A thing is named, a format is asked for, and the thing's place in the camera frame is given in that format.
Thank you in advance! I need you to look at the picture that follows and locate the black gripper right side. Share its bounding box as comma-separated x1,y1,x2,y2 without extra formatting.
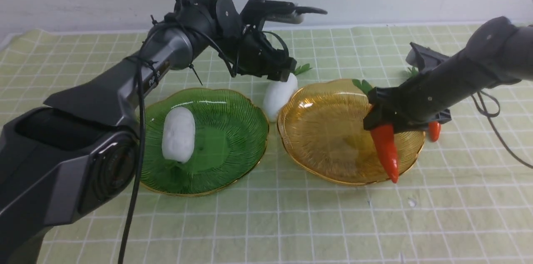
363,77,452,133

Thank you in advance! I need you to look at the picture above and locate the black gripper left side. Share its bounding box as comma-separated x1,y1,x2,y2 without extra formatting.
233,0,328,82

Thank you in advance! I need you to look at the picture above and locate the orange carrot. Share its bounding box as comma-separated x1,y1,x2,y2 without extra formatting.
364,104,399,184
406,66,441,142

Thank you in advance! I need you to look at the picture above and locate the white radish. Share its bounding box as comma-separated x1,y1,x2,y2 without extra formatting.
161,107,196,163
262,63,312,123

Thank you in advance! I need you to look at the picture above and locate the amber plastic plate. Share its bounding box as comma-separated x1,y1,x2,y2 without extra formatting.
277,79,426,186

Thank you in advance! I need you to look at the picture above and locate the green checked tablecloth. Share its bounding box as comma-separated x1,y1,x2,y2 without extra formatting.
0,25,532,264

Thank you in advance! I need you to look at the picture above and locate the green plastic plate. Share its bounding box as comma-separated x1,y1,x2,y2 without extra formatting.
140,88,269,197

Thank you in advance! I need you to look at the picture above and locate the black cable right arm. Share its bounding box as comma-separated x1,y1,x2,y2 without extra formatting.
472,90,533,169

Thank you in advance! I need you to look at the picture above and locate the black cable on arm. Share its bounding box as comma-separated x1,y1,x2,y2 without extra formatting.
118,0,234,264

